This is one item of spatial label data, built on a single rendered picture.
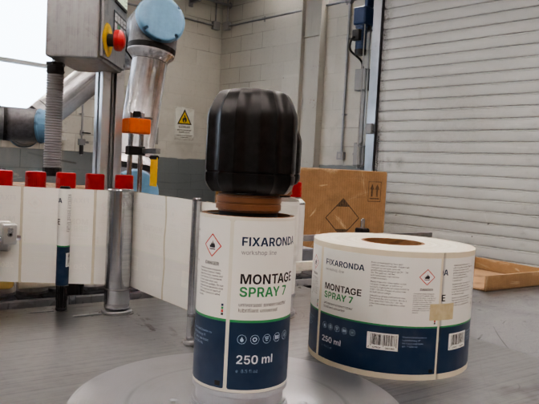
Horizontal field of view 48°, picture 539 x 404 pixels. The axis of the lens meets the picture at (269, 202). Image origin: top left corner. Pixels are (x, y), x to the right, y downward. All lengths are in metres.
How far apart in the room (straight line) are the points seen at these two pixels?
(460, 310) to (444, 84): 5.15
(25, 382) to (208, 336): 0.22
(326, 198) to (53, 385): 1.14
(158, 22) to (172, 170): 6.32
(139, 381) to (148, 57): 1.00
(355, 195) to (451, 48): 4.24
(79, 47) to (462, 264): 0.74
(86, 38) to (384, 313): 0.71
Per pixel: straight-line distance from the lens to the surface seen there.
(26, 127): 1.44
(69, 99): 1.59
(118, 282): 0.94
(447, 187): 5.73
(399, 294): 0.70
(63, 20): 1.16
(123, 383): 0.64
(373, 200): 1.77
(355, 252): 0.70
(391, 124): 6.11
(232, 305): 0.52
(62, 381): 0.69
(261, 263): 0.52
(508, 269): 1.96
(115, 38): 1.14
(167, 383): 0.63
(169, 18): 1.52
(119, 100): 1.27
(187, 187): 7.92
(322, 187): 1.67
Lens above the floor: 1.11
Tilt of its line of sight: 3 degrees down
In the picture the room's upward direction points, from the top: 3 degrees clockwise
